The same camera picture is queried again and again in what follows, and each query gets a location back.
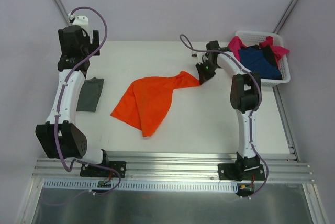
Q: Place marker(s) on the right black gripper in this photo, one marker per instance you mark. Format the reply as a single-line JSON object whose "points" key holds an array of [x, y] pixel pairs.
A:
{"points": [[204, 73]]}

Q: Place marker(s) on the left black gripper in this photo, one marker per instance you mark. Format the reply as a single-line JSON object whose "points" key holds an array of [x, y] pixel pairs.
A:
{"points": [[95, 42]]}

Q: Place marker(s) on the orange t shirt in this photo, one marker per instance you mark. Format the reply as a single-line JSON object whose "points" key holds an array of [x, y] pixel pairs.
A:
{"points": [[147, 101]]}

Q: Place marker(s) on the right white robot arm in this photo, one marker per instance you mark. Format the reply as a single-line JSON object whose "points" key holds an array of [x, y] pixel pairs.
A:
{"points": [[245, 98]]}

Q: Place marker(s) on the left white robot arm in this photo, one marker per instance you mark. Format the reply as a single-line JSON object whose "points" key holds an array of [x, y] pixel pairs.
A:
{"points": [[59, 136]]}

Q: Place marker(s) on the pink t shirt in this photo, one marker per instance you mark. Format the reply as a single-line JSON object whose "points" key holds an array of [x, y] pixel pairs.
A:
{"points": [[236, 44]]}

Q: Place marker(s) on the blue t shirt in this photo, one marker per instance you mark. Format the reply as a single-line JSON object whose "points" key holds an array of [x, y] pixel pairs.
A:
{"points": [[251, 58]]}

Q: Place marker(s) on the white plastic basket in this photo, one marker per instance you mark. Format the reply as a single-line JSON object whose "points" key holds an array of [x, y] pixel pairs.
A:
{"points": [[250, 38]]}

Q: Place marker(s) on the grey folded t shirt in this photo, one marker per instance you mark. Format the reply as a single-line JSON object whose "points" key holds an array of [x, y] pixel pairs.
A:
{"points": [[90, 94]]}

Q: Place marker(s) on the black t shirt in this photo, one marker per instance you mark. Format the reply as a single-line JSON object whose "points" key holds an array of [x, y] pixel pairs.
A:
{"points": [[268, 56]]}

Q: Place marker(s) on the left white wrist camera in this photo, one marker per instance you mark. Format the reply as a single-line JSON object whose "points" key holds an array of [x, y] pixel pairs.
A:
{"points": [[79, 20]]}

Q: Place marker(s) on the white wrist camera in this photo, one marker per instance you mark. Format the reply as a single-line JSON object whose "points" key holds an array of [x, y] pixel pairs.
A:
{"points": [[79, 20], [199, 56]]}

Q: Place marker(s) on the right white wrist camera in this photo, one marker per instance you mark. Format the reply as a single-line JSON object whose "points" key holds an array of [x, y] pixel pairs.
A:
{"points": [[199, 56]]}

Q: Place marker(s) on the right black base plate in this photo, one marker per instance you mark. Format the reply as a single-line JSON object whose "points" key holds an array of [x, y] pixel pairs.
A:
{"points": [[229, 171]]}

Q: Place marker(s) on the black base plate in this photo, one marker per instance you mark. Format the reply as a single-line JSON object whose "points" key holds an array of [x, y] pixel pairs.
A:
{"points": [[113, 167], [229, 171]]}

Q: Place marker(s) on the aluminium mounting rail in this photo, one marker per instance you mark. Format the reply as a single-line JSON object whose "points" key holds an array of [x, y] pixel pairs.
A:
{"points": [[283, 168]]}

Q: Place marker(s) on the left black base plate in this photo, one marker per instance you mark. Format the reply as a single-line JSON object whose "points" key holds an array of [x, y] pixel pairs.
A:
{"points": [[113, 167]]}

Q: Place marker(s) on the right aluminium corner post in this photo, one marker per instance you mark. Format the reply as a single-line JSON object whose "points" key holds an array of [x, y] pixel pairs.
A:
{"points": [[285, 16]]}

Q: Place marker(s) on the white slotted cable duct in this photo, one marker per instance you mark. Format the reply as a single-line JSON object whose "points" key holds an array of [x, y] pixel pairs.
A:
{"points": [[124, 185]]}

